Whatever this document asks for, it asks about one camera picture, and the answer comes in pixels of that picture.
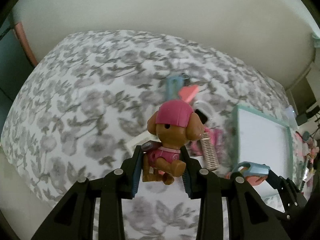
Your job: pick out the white bedside shelf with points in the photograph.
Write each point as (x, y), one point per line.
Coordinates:
(303, 94)

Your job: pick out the brown puppy toy pink hat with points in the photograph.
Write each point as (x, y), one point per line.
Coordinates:
(174, 124)

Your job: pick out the teal rimmed white tray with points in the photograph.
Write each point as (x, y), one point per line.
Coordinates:
(262, 139)

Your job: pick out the white smartwatch with band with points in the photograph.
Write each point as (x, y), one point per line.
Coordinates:
(204, 110)

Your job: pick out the grey floral bed blanket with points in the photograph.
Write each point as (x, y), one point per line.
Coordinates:
(95, 91)

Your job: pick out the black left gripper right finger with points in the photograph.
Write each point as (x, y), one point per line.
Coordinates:
(248, 216)

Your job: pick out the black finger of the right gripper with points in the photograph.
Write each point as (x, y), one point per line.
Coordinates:
(291, 197)

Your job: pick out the dark teal cabinet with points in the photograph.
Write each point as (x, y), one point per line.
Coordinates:
(14, 68)

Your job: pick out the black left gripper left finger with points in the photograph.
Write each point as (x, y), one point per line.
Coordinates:
(73, 215)

